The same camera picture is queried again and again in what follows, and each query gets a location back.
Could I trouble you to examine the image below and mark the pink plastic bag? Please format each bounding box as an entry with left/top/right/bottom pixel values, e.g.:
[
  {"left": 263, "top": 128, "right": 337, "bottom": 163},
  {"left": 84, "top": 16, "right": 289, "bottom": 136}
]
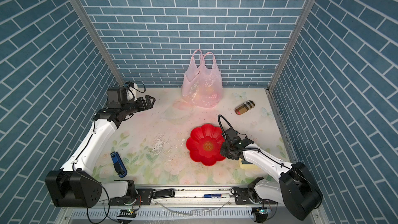
[{"left": 181, "top": 49, "right": 223, "bottom": 108}]

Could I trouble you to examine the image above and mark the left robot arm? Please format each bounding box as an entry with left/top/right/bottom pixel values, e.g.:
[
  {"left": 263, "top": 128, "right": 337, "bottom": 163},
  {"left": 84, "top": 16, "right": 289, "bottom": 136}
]
[{"left": 45, "top": 95, "right": 155, "bottom": 208}]

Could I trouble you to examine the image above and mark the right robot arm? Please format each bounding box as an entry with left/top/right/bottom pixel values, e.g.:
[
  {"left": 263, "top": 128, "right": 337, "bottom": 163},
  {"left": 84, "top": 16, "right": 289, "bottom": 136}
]
[{"left": 220, "top": 128, "right": 323, "bottom": 220}]

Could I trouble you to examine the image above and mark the yellow calculator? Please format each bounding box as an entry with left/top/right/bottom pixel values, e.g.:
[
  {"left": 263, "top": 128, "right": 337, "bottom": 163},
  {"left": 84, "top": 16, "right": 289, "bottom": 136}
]
[{"left": 238, "top": 159, "right": 258, "bottom": 171}]

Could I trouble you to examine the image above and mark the red flower-shaped bowl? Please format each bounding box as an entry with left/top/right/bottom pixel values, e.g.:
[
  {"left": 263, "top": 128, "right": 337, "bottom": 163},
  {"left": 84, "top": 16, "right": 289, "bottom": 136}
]
[{"left": 186, "top": 124, "right": 226, "bottom": 167}]

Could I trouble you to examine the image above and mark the plaid glasses case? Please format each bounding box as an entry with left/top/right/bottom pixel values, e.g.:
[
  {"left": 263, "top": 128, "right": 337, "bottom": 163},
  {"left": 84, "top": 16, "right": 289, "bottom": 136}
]
[{"left": 234, "top": 100, "right": 255, "bottom": 115}]

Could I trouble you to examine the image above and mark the blue pen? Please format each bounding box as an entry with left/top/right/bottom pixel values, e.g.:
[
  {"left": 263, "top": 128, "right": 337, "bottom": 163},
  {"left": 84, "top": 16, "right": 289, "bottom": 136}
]
[{"left": 203, "top": 194, "right": 223, "bottom": 199}]

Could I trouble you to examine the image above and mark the blue stapler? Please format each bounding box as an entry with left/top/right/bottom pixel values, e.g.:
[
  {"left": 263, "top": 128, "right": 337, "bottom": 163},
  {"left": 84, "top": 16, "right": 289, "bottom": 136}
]
[{"left": 110, "top": 152, "right": 127, "bottom": 178}]

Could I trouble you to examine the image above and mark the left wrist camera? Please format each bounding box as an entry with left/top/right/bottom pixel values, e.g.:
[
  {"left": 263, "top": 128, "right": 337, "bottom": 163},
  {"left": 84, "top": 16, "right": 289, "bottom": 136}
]
[{"left": 106, "top": 82, "right": 137, "bottom": 104}]

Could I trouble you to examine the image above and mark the aluminium front rail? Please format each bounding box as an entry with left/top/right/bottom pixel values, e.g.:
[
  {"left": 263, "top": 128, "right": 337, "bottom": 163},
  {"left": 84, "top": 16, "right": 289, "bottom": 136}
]
[{"left": 55, "top": 186, "right": 327, "bottom": 224}]

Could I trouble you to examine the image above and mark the aluminium left corner post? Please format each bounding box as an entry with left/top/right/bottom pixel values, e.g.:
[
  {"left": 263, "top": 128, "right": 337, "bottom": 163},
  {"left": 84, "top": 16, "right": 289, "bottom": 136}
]
[{"left": 69, "top": 0, "right": 124, "bottom": 85}]

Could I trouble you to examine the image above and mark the aluminium corner post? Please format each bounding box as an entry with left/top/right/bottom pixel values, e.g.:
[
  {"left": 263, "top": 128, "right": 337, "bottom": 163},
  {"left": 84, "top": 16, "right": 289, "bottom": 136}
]
[
  {"left": 268, "top": 0, "right": 315, "bottom": 92},
  {"left": 69, "top": 0, "right": 124, "bottom": 85}
]

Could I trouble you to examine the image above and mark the aluminium right corner post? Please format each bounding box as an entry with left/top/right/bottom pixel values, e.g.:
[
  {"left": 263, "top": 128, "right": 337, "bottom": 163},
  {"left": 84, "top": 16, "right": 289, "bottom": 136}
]
[{"left": 268, "top": 0, "right": 315, "bottom": 92}]

